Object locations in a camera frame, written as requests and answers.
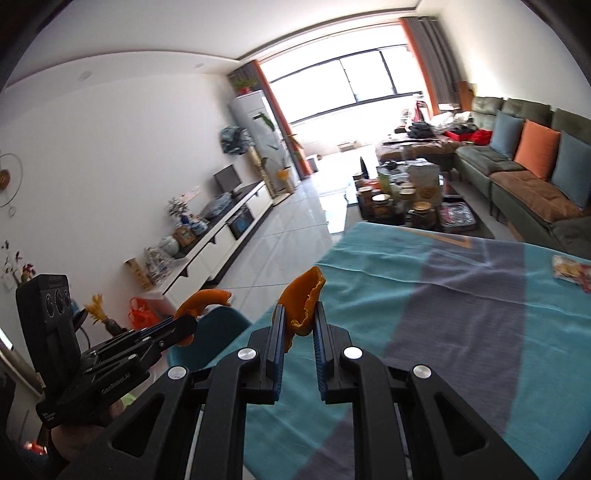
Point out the yellow snack packet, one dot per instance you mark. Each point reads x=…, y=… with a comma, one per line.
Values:
x=565, y=268

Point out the orange plastic bag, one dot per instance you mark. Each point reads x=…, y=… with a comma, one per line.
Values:
x=144, y=314

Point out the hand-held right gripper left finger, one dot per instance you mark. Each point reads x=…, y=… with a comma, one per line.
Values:
x=279, y=341

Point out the round wall clock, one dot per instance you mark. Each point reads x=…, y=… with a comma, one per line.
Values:
x=4, y=177

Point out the orange cushion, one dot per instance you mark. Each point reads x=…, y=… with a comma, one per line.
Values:
x=536, y=150

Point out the cloth covered standing fan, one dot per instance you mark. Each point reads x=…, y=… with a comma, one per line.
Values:
x=233, y=138

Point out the pile of clothes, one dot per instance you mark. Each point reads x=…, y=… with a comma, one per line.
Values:
x=425, y=128

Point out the white and black tv cabinet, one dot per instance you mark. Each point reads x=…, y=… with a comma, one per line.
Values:
x=217, y=240

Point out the person's left hand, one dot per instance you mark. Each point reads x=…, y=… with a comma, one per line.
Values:
x=78, y=438

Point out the black monitor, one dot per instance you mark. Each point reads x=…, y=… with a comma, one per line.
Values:
x=227, y=177

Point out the large window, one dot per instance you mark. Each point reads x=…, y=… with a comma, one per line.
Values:
x=346, y=78

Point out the grey and orange curtain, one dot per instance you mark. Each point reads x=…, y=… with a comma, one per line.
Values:
x=434, y=60
x=277, y=110

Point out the blue vase with flowers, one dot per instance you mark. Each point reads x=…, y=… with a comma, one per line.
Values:
x=181, y=212

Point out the small grey bin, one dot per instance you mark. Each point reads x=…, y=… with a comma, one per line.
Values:
x=313, y=165

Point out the tall leafy plant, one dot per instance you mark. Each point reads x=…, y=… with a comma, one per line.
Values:
x=284, y=173

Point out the cluttered coffee table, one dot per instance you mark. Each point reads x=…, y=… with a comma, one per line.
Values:
x=415, y=212

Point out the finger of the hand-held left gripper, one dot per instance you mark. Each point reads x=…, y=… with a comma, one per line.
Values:
x=150, y=329
x=180, y=328

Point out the cardboard box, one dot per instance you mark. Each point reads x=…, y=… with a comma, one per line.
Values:
x=347, y=146

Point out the blue cushion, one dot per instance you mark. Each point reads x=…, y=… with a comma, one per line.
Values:
x=507, y=134
x=575, y=168

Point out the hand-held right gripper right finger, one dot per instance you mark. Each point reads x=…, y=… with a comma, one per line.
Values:
x=321, y=341

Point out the white standing air conditioner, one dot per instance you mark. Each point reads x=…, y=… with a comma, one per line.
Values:
x=249, y=110

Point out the vase with yellow dried flowers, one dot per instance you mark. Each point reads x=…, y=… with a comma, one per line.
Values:
x=104, y=316

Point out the orange peel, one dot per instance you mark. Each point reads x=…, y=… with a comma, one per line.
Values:
x=203, y=300
x=302, y=300

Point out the clear plastic bag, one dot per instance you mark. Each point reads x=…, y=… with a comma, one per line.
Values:
x=217, y=206

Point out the green sofa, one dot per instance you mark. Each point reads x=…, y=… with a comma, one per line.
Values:
x=475, y=159

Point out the red cloth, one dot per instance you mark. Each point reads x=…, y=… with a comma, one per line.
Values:
x=481, y=137

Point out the beige paper bag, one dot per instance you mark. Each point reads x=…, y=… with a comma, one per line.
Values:
x=424, y=182

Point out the small potted plant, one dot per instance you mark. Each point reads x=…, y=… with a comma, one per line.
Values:
x=244, y=85

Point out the wooden furniture piece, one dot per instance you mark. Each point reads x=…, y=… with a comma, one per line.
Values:
x=465, y=94

